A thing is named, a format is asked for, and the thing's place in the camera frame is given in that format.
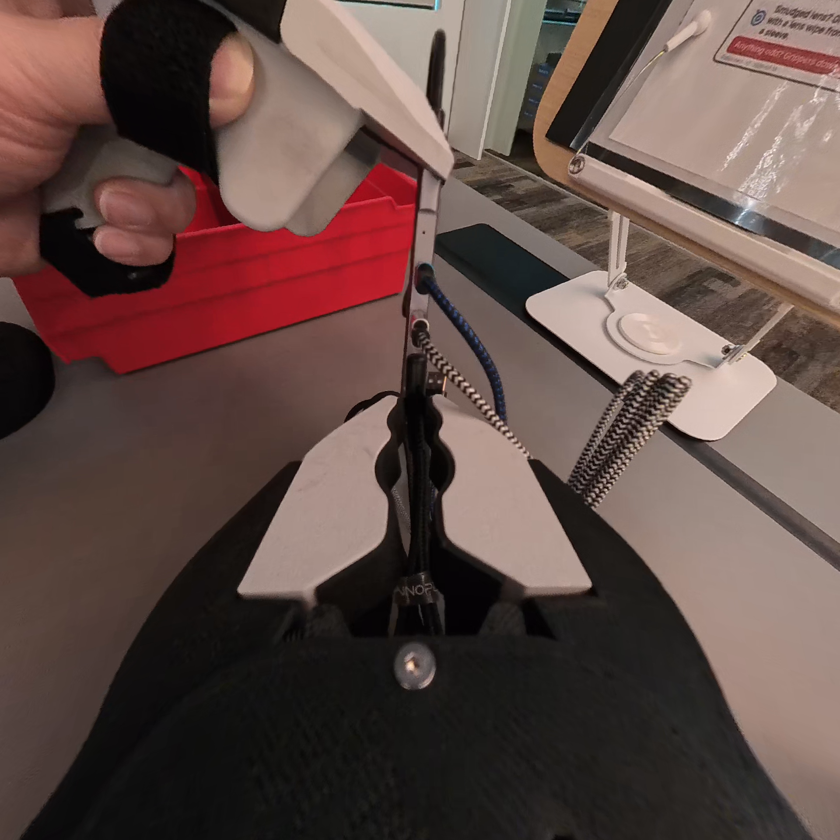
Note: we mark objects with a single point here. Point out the person's left hand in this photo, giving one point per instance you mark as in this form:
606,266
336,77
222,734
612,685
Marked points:
46,98

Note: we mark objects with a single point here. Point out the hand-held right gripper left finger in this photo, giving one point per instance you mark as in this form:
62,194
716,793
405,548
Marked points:
321,512

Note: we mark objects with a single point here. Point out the person's dark clothing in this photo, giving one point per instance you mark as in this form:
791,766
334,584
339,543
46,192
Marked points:
23,380

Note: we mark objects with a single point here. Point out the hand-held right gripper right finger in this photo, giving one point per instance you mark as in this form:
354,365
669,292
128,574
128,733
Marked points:
512,518

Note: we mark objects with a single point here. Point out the red plastic bin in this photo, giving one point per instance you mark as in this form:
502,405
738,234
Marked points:
262,295

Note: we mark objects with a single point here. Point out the instruction board stand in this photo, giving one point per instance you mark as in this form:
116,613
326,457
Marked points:
656,328

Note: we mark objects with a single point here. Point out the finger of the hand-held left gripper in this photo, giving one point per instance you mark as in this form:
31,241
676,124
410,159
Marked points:
367,79

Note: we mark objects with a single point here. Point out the grey usb hub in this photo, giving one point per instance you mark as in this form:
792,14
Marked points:
423,216

